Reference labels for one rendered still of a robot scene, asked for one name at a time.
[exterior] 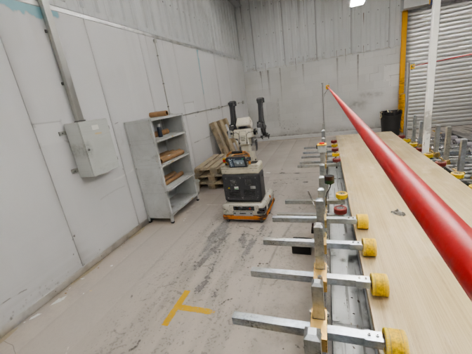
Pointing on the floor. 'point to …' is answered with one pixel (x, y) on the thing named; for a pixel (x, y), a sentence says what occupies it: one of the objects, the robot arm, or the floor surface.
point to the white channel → (430, 74)
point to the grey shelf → (149, 185)
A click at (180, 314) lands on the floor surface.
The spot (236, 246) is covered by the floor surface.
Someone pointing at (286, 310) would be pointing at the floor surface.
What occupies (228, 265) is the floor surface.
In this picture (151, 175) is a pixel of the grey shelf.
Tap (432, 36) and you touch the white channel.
